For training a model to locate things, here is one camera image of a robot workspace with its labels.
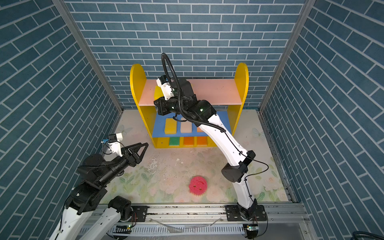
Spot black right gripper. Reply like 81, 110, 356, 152
154, 95, 189, 116

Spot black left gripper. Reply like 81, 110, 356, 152
98, 142, 149, 188

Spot beige sponge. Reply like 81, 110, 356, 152
180, 122, 193, 134

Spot small yellow sponge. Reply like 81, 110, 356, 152
154, 86, 164, 101

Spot textured yellow sponge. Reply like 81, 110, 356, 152
164, 118, 177, 135

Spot orange sponge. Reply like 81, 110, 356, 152
183, 137, 195, 147

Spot green sponge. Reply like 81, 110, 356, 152
169, 137, 180, 146

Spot pink round scrubber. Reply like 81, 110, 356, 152
189, 176, 208, 196

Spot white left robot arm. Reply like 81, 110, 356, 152
50, 143, 149, 240

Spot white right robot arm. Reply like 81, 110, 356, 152
154, 75, 257, 220

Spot yellow pink blue wooden shelf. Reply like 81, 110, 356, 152
130, 63, 249, 149

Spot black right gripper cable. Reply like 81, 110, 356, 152
161, 52, 227, 133

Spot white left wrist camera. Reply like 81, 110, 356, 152
101, 133, 123, 157

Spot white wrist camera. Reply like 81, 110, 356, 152
101, 133, 123, 157
156, 75, 175, 101

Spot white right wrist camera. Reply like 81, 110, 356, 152
156, 75, 175, 101

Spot white perforated cable tray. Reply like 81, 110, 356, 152
108, 224, 245, 237

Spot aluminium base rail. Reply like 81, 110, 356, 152
107, 202, 310, 227

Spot aluminium right corner post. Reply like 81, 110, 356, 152
259, 0, 316, 112

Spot aluminium corner post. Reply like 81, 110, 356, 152
259, 0, 316, 112
52, 0, 124, 114

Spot aluminium left corner post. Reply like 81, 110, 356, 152
52, 0, 124, 114

